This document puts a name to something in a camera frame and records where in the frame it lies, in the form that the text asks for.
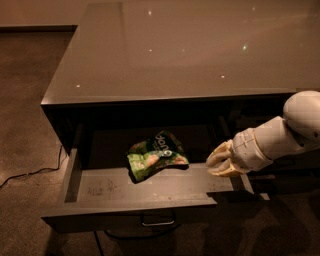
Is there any dark wall baseboard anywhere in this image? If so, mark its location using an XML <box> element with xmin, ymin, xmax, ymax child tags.
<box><xmin>0</xmin><ymin>25</ymin><xmax>77</xmax><ymax>33</ymax></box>

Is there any thin black floor cable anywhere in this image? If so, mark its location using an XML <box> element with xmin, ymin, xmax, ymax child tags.
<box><xmin>0</xmin><ymin>145</ymin><xmax>64</xmax><ymax>189</ymax></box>

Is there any thick black floor cable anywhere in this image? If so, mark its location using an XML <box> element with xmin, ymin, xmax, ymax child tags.
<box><xmin>93</xmin><ymin>223</ymin><xmax>183</xmax><ymax>256</ymax></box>

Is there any dark grey drawer cabinet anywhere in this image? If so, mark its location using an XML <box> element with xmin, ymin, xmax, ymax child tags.
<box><xmin>40</xmin><ymin>2</ymin><xmax>320</xmax><ymax>196</ymax></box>

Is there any green snack bag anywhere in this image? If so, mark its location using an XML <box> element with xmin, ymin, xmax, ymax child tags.
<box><xmin>127</xmin><ymin>130</ymin><xmax>189</xmax><ymax>183</ymax></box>

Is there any grey drawer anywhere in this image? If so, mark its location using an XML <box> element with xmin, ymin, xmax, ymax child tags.
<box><xmin>264</xmin><ymin>150</ymin><xmax>320</xmax><ymax>174</ymax></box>
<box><xmin>42</xmin><ymin>124</ymin><xmax>269</xmax><ymax>233</ymax></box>
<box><xmin>249</xmin><ymin>174</ymin><xmax>320</xmax><ymax>195</ymax></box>

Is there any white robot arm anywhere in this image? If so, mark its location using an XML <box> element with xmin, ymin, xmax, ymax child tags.
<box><xmin>206</xmin><ymin>91</ymin><xmax>320</xmax><ymax>177</ymax></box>

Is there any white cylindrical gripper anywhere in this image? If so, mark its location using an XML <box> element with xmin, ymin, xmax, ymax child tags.
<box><xmin>206</xmin><ymin>128</ymin><xmax>273</xmax><ymax>177</ymax></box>

